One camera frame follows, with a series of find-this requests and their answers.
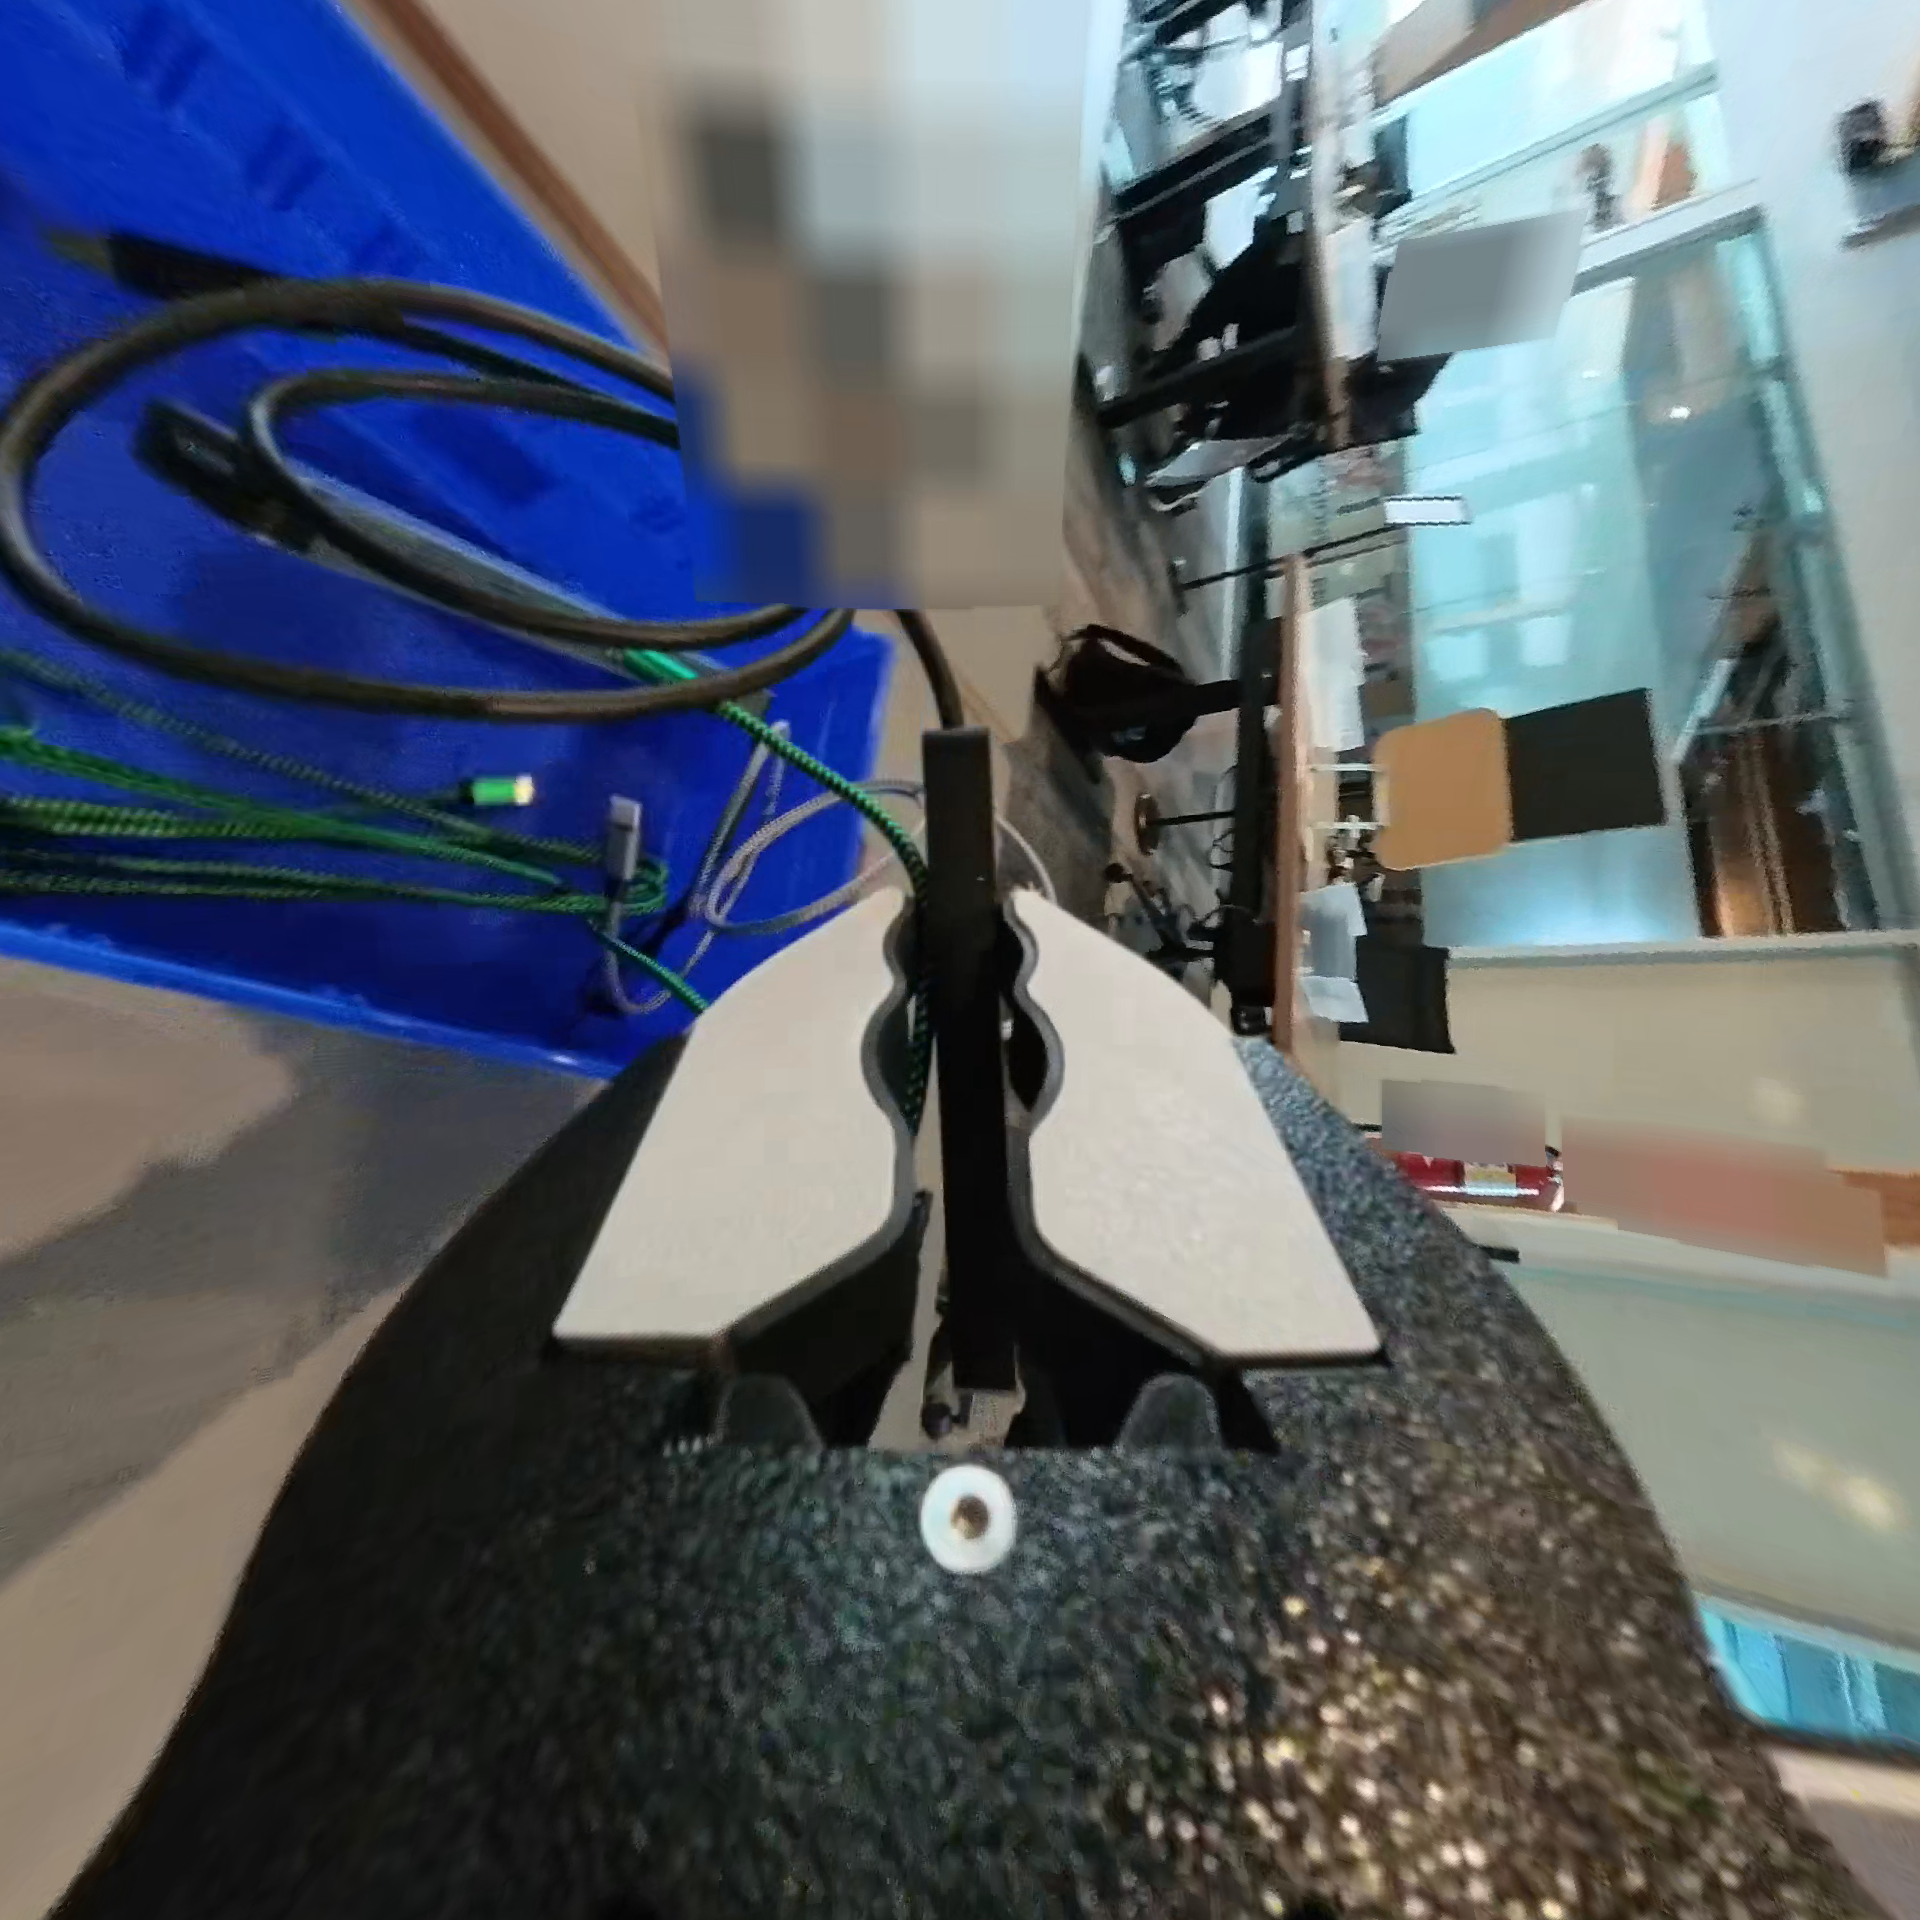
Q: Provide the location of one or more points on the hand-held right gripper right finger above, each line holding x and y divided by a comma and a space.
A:
1186, 1185

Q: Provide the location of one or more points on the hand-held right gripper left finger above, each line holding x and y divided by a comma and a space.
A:
749, 1154

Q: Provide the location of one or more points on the silver metal rod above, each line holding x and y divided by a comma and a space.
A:
960, 973

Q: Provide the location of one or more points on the blue plastic bin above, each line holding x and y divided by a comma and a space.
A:
452, 134

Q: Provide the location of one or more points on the red fire extinguisher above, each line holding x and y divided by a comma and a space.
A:
1477, 1178

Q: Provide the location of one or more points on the wooden edged desk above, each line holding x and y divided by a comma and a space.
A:
1286, 810

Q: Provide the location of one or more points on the wooden back chair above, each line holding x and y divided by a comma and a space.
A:
1440, 789

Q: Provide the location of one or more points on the black backpack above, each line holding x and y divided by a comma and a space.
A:
1119, 689

